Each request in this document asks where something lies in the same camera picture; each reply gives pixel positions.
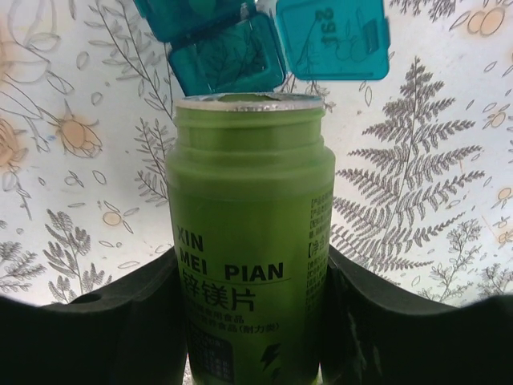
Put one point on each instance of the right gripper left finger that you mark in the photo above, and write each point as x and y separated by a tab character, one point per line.
128	332

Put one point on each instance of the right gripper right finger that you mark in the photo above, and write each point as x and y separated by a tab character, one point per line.
374	332

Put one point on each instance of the green pill bottle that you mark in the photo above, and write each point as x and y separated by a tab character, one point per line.
250	188

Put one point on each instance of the teal weekly pill organizer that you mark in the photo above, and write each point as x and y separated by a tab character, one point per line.
245	46

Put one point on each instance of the floral tablecloth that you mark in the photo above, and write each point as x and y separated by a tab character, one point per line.
423	193

